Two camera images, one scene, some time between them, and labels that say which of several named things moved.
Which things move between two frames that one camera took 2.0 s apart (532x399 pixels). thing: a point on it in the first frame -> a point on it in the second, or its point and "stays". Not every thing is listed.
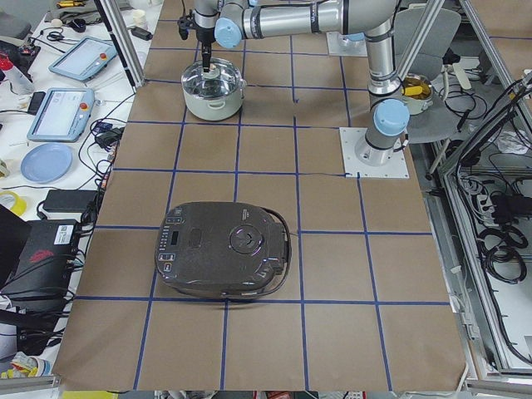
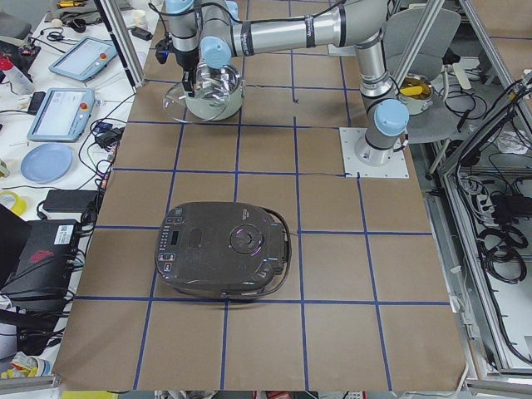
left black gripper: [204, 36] -> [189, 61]
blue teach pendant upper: [84, 57] stays
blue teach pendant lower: [61, 115] stays
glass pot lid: [223, 81] -> [209, 101]
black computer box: [40, 278] stays
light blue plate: [46, 163] stays
